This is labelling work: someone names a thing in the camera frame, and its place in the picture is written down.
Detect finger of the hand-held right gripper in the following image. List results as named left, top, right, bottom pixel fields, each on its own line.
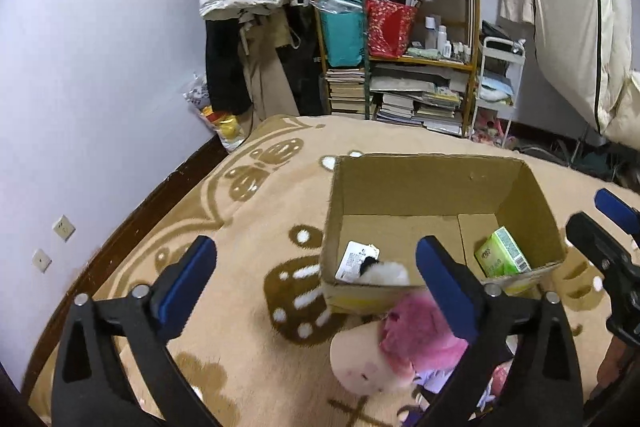
left=566, top=213, right=628, bottom=275
left=595, top=188, right=640, bottom=238

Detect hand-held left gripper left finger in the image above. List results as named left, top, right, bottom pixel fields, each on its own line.
left=51, top=235, right=221, bottom=427

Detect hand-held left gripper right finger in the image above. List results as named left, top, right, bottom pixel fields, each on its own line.
left=416, top=235, right=585, bottom=427

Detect pink plush toy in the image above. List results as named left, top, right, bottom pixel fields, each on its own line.
left=377, top=292, right=471, bottom=370

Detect purple plush doll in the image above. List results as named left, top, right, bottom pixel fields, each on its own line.
left=395, top=369, right=481, bottom=427

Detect brown cardboard box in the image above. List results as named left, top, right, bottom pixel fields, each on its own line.
left=320, top=153, right=568, bottom=315

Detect dusty pink cloth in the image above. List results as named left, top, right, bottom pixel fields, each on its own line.
left=480, top=359, right=516, bottom=410

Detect pale pink cube plush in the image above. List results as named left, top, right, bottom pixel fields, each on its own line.
left=330, top=319, right=416, bottom=398

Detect person's right hand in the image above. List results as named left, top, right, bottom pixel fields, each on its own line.
left=598, top=338, right=628, bottom=385

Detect beige printed blanket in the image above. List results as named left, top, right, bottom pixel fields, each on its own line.
left=30, top=114, right=640, bottom=427

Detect green tissue packet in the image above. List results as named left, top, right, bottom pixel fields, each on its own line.
left=473, top=227, right=532, bottom=279

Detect metal chair leg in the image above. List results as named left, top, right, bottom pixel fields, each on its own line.
left=570, top=122, right=601, bottom=168

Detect black white plush with tag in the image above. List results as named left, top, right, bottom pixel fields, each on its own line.
left=334, top=241, right=411, bottom=286

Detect pink toys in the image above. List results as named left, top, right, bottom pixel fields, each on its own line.
left=475, top=114, right=516, bottom=145

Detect plastic bag with yellow toy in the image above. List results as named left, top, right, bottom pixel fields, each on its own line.
left=182, top=74, right=246, bottom=152

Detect white metal cart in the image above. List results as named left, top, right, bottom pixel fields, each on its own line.
left=472, top=36, right=527, bottom=142

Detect blue white cloth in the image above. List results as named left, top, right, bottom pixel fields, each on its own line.
left=477, top=74, right=516, bottom=102

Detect pile of books and papers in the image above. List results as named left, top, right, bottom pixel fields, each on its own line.
left=372, top=64, right=468, bottom=136

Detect cream duvet on rack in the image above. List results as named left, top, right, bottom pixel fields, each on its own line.
left=527, top=0, right=640, bottom=142

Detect black bag on cart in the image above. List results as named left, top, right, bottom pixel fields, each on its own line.
left=481, top=21, right=516, bottom=52

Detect black coat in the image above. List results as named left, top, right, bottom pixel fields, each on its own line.
left=205, top=19, right=253, bottom=115

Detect beige trench coat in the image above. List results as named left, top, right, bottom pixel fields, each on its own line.
left=237, top=9, right=301, bottom=122

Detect green metal pole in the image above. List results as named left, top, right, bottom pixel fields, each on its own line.
left=355, top=0, right=373, bottom=120

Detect stack of books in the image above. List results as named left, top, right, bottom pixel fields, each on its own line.
left=325, top=67, right=367, bottom=114

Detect row of small cosmetic bottles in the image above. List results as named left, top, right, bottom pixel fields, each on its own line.
left=425, top=17, right=473, bottom=60

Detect red patterned bag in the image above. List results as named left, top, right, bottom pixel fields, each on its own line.
left=365, top=0, right=418, bottom=59

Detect teal bag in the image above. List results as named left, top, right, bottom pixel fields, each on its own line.
left=316, top=0, right=366, bottom=68

